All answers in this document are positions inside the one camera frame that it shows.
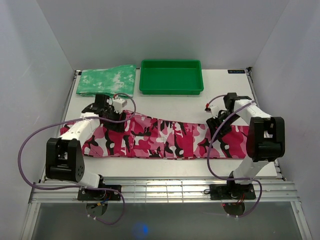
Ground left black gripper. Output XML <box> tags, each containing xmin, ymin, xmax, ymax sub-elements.
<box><xmin>102</xmin><ymin>107</ymin><xmax>127</xmax><ymax>133</ymax></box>

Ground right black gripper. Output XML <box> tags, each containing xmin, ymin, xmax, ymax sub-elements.
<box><xmin>205</xmin><ymin>111</ymin><xmax>240</xmax><ymax>143</ymax></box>

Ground pink camouflage trousers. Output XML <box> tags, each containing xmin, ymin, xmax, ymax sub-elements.
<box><xmin>59</xmin><ymin>109</ymin><xmax>253</xmax><ymax>160</ymax></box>

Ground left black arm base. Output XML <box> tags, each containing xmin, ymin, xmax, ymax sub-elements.
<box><xmin>77</xmin><ymin>184</ymin><xmax>122</xmax><ymax>202</ymax></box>

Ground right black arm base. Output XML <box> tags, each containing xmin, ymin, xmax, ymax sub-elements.
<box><xmin>203</xmin><ymin>184</ymin><xmax>256</xmax><ymax>201</ymax></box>

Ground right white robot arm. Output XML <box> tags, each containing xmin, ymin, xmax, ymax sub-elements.
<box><xmin>205</xmin><ymin>92</ymin><xmax>285</xmax><ymax>201</ymax></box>

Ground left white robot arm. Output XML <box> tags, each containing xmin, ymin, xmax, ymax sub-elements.
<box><xmin>45</xmin><ymin>94</ymin><xmax>128</xmax><ymax>200</ymax></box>

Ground folded green white trousers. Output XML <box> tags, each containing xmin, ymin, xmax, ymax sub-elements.
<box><xmin>76</xmin><ymin>64</ymin><xmax>136</xmax><ymax>97</ymax></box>

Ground dark label sticker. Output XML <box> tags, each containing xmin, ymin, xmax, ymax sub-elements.
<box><xmin>227</xmin><ymin>69</ymin><xmax>246</xmax><ymax>74</ymax></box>

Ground green plastic tray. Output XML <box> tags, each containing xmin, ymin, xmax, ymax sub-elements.
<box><xmin>139</xmin><ymin>59</ymin><xmax>204</xmax><ymax>95</ymax></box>

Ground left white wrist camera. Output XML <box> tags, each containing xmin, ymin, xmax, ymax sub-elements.
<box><xmin>112</xmin><ymin>97</ymin><xmax>128</xmax><ymax>113</ymax></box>

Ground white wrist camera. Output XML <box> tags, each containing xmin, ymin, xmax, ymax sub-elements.
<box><xmin>205</xmin><ymin>103</ymin><xmax>220</xmax><ymax>119</ymax></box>
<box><xmin>112</xmin><ymin>97</ymin><xmax>128</xmax><ymax>113</ymax></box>

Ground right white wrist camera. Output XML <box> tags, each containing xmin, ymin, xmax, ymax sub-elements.
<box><xmin>205</xmin><ymin>103</ymin><xmax>220</xmax><ymax>119</ymax></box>

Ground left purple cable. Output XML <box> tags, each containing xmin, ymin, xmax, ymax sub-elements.
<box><xmin>17</xmin><ymin>92</ymin><xmax>137</xmax><ymax>226</ymax></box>

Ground aluminium rail frame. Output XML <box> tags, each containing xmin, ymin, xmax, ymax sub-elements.
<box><xmin>29</xmin><ymin>67</ymin><xmax>310</xmax><ymax>240</ymax></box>

